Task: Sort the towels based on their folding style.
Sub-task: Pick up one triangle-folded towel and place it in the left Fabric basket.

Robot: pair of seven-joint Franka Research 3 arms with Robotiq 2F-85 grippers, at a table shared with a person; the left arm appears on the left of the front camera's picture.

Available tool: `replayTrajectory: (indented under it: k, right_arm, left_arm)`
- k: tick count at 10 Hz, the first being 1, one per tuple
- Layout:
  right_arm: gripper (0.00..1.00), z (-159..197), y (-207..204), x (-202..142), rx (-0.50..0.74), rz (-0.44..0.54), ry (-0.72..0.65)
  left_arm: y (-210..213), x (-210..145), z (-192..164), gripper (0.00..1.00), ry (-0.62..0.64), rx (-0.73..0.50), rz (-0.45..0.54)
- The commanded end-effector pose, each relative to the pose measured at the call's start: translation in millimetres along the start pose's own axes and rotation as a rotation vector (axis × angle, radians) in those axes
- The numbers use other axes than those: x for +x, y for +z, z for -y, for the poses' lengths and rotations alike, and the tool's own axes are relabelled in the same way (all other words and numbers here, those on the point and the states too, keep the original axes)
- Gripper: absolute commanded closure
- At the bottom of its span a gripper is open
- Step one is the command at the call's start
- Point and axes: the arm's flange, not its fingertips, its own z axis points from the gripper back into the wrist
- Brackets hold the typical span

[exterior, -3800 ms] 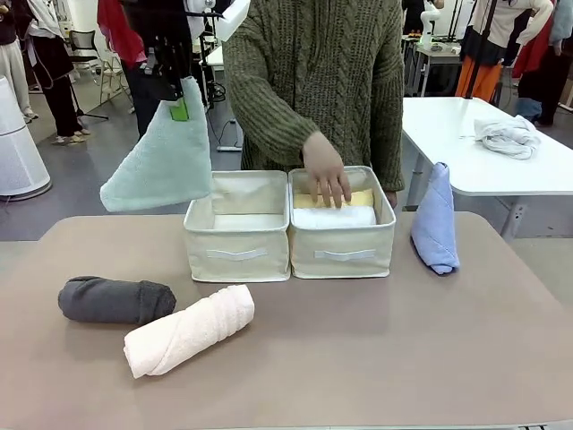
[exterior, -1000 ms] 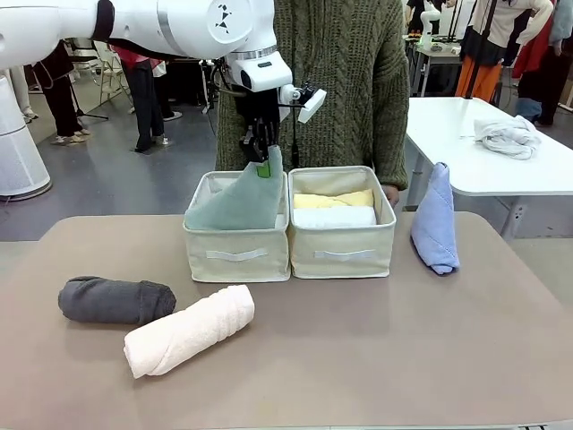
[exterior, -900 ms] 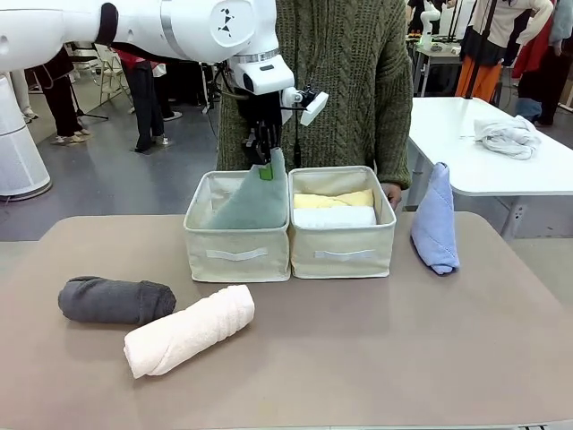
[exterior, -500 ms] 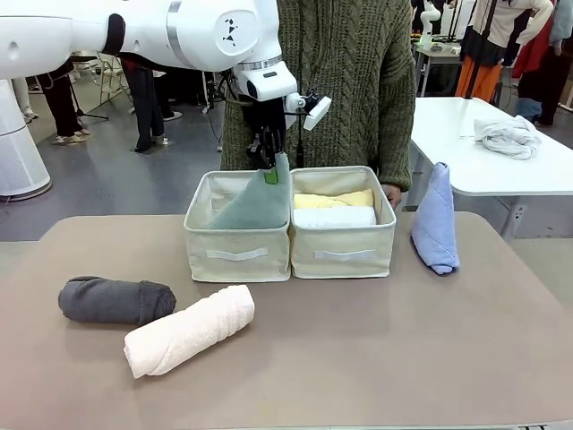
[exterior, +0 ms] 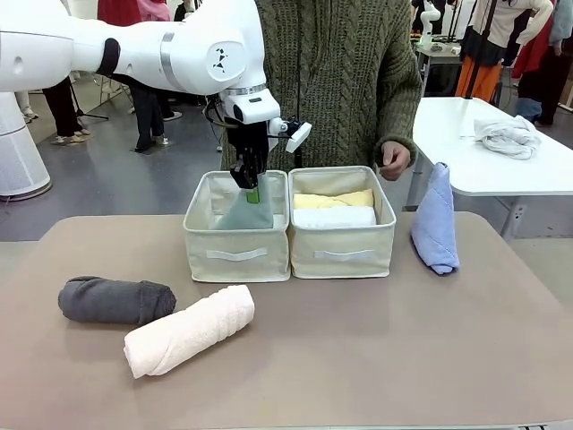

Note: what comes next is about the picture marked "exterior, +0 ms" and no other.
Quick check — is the background work table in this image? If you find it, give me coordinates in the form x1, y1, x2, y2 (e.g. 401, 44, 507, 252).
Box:
414, 38, 465, 98

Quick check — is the bystander in dark wide trousers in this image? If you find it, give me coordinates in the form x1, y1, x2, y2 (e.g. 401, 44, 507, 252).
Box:
129, 82, 172, 154

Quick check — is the white crumpled garment heap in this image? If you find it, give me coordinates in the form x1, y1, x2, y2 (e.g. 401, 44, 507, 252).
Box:
473, 115, 543, 160

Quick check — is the figure in black trousers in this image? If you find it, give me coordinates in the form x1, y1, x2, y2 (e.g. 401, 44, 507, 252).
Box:
42, 75, 93, 145

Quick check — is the pale folding chair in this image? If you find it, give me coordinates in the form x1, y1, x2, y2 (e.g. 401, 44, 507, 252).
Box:
93, 73, 135, 113

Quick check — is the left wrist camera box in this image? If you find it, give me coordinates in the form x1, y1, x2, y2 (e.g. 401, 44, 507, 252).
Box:
268, 116, 313, 153

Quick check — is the pale pink towel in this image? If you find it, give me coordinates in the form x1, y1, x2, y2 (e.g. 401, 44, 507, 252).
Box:
123, 284, 256, 380

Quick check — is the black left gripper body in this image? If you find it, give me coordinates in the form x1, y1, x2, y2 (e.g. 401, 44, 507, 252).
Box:
227, 118, 271, 158

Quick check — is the white perforated cylinder unit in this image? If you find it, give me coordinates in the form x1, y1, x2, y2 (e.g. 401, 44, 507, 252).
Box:
0, 89, 51, 198

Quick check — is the mannequin with orange trousers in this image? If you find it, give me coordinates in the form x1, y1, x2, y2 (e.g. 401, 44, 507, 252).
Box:
455, 0, 556, 102

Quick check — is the white rolled towel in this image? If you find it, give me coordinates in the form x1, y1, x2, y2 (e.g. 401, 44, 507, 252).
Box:
293, 204, 378, 228

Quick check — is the left arm wrist cable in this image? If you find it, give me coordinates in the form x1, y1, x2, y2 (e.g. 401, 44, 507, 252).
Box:
201, 94, 234, 129

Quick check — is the white side table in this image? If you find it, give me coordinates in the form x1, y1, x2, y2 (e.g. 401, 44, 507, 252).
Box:
405, 97, 573, 243

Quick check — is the cream fabric storage bin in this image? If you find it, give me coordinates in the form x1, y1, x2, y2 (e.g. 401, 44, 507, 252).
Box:
182, 169, 292, 283
287, 165, 398, 280

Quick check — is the person's left forearm green sleeve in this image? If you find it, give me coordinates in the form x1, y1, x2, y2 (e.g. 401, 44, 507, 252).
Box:
371, 84, 423, 170

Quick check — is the light blue towel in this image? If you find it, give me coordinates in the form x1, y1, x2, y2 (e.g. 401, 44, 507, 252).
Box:
410, 161, 461, 275

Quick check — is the red hanging garment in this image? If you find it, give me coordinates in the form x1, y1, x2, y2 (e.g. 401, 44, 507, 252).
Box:
512, 26, 560, 82

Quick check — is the dark grey towel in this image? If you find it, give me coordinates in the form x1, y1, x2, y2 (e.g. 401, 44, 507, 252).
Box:
57, 276, 177, 326

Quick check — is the person torso green knit sweater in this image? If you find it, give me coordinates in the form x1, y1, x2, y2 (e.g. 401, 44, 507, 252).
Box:
218, 0, 424, 180

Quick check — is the black tripod stand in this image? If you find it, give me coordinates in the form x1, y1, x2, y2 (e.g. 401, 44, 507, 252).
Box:
69, 75, 109, 122

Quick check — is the person's left hand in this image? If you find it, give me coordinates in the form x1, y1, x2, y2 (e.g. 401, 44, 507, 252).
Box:
378, 141, 412, 182

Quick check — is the sage green towel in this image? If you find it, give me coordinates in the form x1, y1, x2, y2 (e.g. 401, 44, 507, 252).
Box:
209, 172, 275, 232

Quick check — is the figure in white trousers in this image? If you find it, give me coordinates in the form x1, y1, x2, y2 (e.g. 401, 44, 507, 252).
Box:
15, 89, 40, 125

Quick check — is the pale yellow towel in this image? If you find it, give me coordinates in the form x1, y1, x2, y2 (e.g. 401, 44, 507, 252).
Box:
293, 187, 375, 211

